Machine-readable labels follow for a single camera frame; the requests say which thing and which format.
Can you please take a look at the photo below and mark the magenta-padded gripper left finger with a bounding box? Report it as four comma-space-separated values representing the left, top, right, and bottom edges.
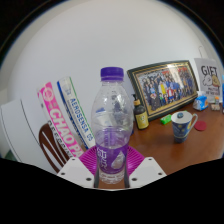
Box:
56, 145, 101, 190

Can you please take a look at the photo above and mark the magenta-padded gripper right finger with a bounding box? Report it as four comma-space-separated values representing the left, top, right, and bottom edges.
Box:
124, 144, 168, 190

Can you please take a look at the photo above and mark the clear purple-label water bottle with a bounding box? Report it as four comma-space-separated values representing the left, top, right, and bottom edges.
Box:
90, 66, 132, 186

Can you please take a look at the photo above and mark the pink shuttlecock tube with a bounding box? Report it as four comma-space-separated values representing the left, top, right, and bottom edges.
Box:
36, 81, 86, 160

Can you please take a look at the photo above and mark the amber yellow-label pump bottle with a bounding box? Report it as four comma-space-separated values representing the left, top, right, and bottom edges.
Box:
132, 93, 150, 131

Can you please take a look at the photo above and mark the small green packet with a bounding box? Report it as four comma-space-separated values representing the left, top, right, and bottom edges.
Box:
159, 113, 173, 126

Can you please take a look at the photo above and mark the blue yellow painted mug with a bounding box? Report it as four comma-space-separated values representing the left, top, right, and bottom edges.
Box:
170, 110, 199, 145

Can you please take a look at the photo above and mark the white green shuttlecock tube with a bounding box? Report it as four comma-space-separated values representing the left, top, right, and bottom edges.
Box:
56, 75, 98, 150

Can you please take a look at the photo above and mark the flat round red coaster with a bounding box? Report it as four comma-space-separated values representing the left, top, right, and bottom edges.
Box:
193, 119, 208, 132

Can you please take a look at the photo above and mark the framed group picture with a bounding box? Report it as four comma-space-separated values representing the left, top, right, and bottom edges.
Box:
126, 59, 200, 122

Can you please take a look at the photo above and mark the blue tissue pack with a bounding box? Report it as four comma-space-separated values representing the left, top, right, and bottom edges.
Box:
192, 90, 210, 112

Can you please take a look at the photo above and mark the white printed paper gift bag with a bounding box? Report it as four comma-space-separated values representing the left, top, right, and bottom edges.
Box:
193, 57, 222, 105

